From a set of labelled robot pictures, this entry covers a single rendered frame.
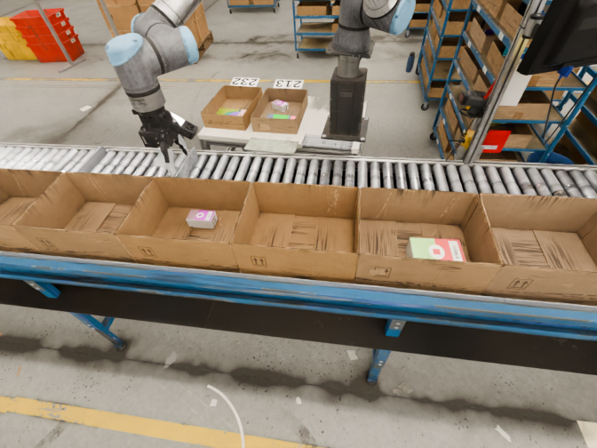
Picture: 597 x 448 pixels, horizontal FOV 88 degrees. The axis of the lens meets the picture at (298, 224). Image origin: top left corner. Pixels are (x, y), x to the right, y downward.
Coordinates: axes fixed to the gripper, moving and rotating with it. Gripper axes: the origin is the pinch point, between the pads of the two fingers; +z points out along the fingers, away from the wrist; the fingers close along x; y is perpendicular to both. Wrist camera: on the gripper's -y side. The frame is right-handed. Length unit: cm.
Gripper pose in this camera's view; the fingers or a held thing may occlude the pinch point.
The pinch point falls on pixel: (181, 164)
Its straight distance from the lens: 110.0
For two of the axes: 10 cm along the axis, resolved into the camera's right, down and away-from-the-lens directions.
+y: -9.9, -0.7, 1.4
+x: -1.4, 7.5, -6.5
